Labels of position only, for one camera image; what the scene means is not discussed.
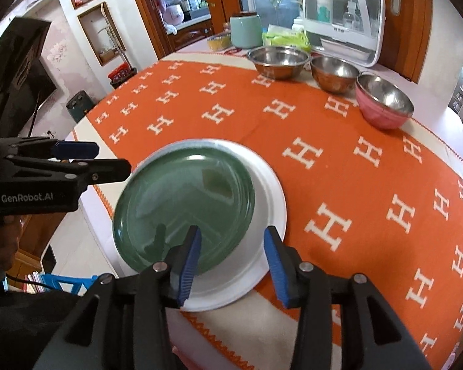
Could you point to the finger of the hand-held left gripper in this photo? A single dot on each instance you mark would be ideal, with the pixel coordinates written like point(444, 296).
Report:
point(100, 168)
point(75, 148)

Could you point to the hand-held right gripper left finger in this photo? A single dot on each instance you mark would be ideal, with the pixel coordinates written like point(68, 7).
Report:
point(191, 264)

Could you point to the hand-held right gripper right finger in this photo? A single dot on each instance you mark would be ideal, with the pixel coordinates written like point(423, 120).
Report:
point(277, 268)

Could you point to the green plate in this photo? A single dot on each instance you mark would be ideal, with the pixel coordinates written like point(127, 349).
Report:
point(181, 208)

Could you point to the white plate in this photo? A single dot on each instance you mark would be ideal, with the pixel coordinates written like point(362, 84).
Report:
point(268, 208)

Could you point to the pink steel bowl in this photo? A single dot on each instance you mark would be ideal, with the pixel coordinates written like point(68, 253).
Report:
point(386, 124)
point(384, 92)

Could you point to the medium steel bowl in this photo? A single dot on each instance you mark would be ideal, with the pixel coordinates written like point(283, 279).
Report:
point(335, 72)

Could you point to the large steel bowl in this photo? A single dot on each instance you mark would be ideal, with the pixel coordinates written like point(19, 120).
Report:
point(278, 57)

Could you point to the person's left hand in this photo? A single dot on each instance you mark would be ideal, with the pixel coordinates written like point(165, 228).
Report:
point(2, 242)

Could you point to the dark green air fryer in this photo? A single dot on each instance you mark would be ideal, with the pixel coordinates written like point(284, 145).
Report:
point(77, 104)

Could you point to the black television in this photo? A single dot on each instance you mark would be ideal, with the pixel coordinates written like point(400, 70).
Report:
point(15, 73)

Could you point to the person's dark clothing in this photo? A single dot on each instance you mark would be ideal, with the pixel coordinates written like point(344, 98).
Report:
point(11, 327)

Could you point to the wooden kitchen cabinet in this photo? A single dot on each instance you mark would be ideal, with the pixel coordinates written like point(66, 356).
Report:
point(189, 27)

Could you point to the pink rice cooker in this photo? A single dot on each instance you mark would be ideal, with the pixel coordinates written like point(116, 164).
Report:
point(173, 13)

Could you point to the glass jar with yellow contents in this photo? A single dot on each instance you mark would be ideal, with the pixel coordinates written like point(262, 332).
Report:
point(218, 42)

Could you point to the mint green jar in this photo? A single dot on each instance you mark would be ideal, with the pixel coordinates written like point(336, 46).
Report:
point(247, 30)

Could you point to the green tissue pack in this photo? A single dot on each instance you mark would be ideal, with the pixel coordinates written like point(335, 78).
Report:
point(285, 38)

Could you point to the small white bottle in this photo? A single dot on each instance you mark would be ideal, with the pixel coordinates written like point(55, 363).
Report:
point(298, 25)

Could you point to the clear spray bottle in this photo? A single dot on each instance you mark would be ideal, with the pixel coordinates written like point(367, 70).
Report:
point(349, 17)

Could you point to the white storage box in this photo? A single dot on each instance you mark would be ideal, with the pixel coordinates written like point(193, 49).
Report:
point(343, 15)

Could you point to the white bottle with green label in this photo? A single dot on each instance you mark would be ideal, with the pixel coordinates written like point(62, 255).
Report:
point(324, 5)

